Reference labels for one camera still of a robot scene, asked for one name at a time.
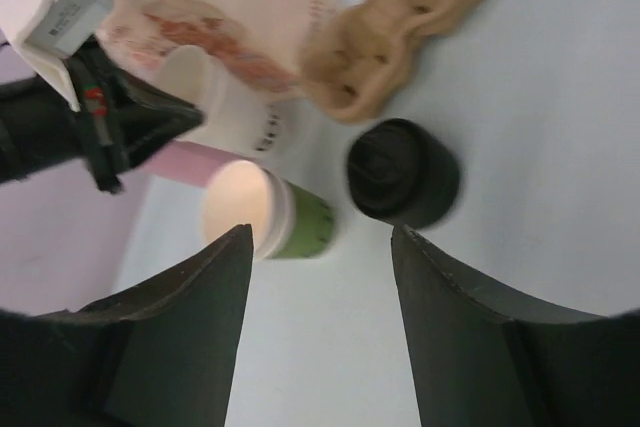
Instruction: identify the cardboard cup carrier stack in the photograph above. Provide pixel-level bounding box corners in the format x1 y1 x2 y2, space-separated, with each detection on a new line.
300 0 482 124

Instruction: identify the paper takeout bag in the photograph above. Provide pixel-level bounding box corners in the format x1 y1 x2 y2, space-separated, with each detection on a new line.
96 0 340 102

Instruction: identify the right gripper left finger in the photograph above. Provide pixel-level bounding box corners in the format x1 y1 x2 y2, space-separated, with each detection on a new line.
1 225 253 426

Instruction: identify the pink straw holder cup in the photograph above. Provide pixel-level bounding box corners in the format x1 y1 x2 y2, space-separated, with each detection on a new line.
141 141 245 188

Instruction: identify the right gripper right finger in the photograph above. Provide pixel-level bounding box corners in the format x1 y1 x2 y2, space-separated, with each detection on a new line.
391 227 639 426

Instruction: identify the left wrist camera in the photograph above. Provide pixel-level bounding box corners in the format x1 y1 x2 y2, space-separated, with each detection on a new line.
1 0 113 112

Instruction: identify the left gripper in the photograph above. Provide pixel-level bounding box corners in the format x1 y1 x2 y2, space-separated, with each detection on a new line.
1 41 205 192

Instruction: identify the green cup stack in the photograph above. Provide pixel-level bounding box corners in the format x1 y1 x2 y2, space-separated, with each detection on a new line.
201 160 337 261

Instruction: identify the black lid stack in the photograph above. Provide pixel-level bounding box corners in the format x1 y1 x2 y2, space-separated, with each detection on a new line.
346 118 462 229

